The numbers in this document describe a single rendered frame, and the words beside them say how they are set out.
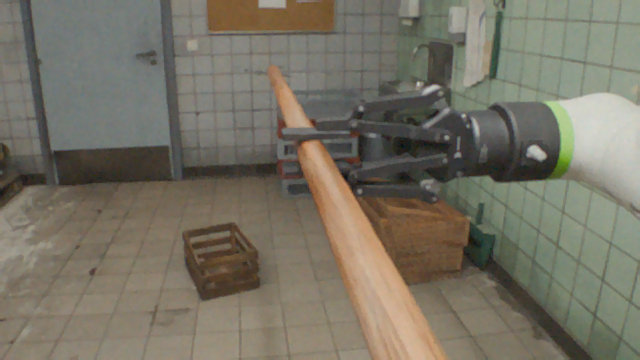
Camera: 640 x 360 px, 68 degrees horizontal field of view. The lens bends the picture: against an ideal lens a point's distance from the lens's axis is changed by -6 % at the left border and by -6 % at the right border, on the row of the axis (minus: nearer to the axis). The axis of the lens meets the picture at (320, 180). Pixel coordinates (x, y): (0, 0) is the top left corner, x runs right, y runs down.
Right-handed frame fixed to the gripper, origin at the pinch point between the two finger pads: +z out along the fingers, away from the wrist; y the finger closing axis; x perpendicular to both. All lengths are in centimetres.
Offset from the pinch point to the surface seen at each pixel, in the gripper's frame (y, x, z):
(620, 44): -6, 103, -120
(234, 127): 76, 365, 20
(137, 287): 118, 184, 69
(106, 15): -18, 362, 113
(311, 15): -13, 363, -46
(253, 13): -16, 363, 0
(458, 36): -2, 231, -114
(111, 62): 18, 362, 113
